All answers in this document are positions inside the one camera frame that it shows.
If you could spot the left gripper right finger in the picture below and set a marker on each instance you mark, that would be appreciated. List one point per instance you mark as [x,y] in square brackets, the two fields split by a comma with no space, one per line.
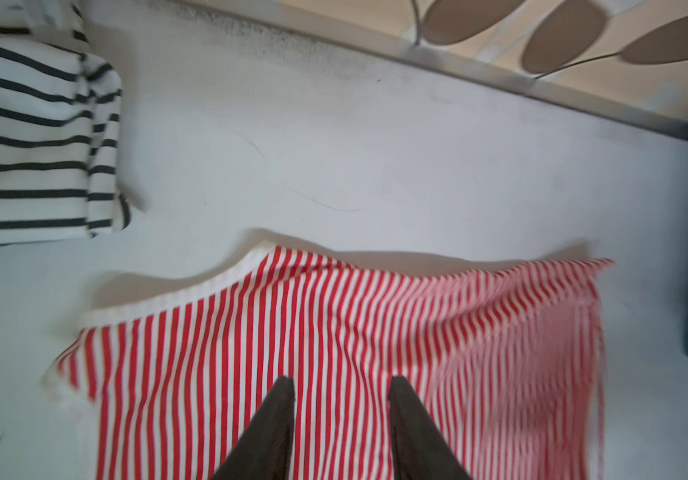
[419,451]

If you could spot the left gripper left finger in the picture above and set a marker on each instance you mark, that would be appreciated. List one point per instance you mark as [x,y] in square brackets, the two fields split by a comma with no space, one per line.
[264,449]

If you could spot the red white striped tank top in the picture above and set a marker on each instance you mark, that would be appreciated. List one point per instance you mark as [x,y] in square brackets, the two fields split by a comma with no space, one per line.
[505,362]

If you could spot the black white striped tank top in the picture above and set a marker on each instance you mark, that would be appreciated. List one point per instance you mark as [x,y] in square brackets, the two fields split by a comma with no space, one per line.
[60,111]

